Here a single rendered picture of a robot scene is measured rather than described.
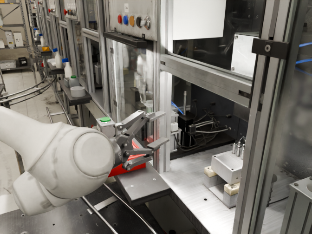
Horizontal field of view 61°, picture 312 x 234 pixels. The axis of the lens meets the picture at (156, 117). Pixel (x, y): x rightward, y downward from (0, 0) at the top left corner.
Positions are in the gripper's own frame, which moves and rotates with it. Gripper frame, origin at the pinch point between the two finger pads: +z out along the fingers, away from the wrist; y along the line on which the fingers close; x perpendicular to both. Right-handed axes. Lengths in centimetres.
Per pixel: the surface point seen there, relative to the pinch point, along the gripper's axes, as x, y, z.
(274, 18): -36.6, 28.3, -5.3
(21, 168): 174, -69, -3
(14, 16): 703, 92, 206
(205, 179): -8.4, -20.4, 10.1
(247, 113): -20.2, 2.5, 16.4
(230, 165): -17.3, -12.8, 11.1
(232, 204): -19.6, -23.5, 7.5
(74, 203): 44, -38, -15
